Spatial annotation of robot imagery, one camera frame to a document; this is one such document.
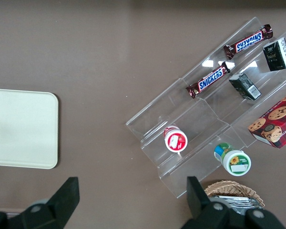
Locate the Snickers chocolate bar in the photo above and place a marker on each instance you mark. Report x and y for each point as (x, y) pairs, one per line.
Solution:
(249, 41)
(209, 80)

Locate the stack of foil trays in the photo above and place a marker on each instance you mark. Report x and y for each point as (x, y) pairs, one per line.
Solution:
(238, 202)

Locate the light wicker basket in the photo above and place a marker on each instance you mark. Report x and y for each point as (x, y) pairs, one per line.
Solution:
(228, 189)

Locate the cream rectangular tray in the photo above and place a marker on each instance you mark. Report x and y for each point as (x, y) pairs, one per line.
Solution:
(21, 128)

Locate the red lid yogurt cup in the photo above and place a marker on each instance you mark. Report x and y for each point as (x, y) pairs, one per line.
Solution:
(176, 142)

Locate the green lid yogurt cup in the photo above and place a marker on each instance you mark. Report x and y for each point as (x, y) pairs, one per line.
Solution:
(234, 162)

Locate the red plaid cookie box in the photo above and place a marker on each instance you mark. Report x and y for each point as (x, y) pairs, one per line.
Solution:
(276, 124)

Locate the clear acrylic stepped stand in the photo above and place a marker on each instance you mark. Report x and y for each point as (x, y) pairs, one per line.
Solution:
(202, 124)

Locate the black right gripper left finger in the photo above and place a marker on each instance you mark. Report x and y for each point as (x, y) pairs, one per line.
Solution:
(62, 202)

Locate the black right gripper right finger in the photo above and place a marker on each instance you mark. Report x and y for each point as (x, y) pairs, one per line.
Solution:
(200, 207)

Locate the dark drink carton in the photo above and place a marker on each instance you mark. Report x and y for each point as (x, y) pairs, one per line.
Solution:
(244, 86)
(276, 56)

